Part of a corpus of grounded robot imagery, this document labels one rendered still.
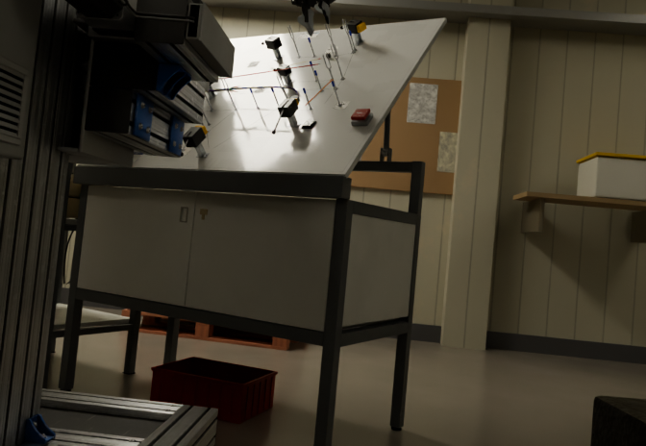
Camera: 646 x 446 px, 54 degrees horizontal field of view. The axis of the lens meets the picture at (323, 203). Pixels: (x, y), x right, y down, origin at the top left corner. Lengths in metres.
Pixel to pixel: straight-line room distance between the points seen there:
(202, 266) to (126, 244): 0.37
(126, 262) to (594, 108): 3.69
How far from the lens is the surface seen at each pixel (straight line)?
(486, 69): 4.82
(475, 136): 4.70
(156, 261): 2.32
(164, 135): 1.52
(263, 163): 2.05
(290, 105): 2.15
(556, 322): 4.95
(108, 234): 2.51
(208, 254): 2.17
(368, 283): 2.06
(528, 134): 4.93
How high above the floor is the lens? 0.68
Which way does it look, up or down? 3 degrees up
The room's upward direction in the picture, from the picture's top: 5 degrees clockwise
